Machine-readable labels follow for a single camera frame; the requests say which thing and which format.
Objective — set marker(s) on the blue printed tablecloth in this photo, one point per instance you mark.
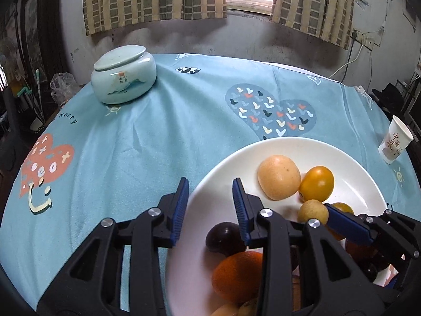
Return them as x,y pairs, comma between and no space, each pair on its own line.
148,131

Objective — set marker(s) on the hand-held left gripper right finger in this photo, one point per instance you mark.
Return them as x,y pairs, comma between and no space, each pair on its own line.
241,212

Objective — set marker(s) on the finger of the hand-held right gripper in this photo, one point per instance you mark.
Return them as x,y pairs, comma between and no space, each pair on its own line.
348,225

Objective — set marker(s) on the black hat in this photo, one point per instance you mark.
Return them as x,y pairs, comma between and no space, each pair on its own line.
389,97

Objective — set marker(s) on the clear plastic bag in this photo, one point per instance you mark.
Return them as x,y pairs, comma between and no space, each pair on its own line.
64,85

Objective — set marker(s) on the white oval plate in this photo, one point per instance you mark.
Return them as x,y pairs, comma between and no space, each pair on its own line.
230,177

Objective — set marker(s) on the celadon lidded jar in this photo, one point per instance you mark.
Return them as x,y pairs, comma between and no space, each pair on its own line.
123,75

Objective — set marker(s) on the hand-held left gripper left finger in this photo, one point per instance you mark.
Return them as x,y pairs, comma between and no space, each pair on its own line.
180,210

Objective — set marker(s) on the dark framed painting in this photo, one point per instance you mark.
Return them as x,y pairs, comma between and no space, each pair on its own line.
33,16

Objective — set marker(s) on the dark plum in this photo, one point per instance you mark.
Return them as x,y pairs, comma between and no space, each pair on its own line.
225,238
368,271

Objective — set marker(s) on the white paper cup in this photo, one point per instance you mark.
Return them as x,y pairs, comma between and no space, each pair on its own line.
394,140

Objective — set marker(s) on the small tan loquat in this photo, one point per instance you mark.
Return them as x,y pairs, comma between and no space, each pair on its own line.
312,211

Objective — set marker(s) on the green plastic hook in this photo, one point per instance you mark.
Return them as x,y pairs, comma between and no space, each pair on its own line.
24,91

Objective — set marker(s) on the orange mandarin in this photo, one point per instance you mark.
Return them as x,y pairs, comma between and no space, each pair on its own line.
236,276
357,248

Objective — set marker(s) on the wall power strip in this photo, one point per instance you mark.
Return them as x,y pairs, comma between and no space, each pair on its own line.
365,38

